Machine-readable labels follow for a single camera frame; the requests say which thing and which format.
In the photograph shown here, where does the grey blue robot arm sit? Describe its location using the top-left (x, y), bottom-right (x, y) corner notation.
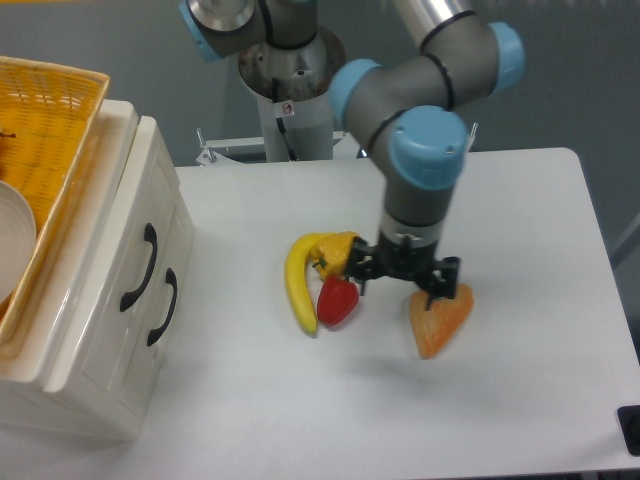
top-left (179, 1), bottom-right (525, 299)

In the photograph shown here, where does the white drawer cabinet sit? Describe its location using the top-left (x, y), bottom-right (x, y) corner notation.
top-left (1, 100), bottom-right (194, 440)

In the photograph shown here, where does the white table clamp bracket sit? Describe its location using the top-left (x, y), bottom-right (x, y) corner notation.
top-left (466, 122), bottom-right (479, 153)

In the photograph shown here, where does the black top drawer handle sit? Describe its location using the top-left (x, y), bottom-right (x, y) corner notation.
top-left (119, 222), bottom-right (159, 312)

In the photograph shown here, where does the yellow bell pepper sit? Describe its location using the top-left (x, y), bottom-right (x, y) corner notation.
top-left (310, 231), bottom-right (359, 281)

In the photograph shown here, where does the black bottom drawer handle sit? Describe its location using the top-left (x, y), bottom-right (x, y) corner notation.
top-left (146, 267), bottom-right (179, 347)

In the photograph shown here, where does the yellow woven basket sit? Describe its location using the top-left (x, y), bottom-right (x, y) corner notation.
top-left (1, 56), bottom-right (110, 344)

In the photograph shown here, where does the black drawer handle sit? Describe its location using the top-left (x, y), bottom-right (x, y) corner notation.
top-left (146, 267), bottom-right (179, 347)
top-left (119, 222), bottom-right (159, 312)

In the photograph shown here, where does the yellow banana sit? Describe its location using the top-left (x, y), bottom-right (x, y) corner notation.
top-left (284, 232), bottom-right (329, 337)

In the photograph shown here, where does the red bell pepper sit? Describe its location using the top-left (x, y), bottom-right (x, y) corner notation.
top-left (317, 276), bottom-right (359, 326)

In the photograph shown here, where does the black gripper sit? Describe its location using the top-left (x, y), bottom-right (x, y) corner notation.
top-left (344, 233), bottom-right (461, 308)

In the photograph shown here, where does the orange triangular bread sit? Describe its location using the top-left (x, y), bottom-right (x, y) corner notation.
top-left (409, 283), bottom-right (474, 359)

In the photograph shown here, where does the white plate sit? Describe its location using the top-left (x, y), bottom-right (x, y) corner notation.
top-left (0, 182), bottom-right (37, 305)

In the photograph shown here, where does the black corner object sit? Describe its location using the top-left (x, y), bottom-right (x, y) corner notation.
top-left (617, 405), bottom-right (640, 457)

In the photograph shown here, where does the black cable on pedestal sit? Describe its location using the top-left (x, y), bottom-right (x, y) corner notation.
top-left (270, 77), bottom-right (300, 162)

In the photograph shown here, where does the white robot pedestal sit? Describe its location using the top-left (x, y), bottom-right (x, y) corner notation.
top-left (197, 17), bottom-right (346, 162)

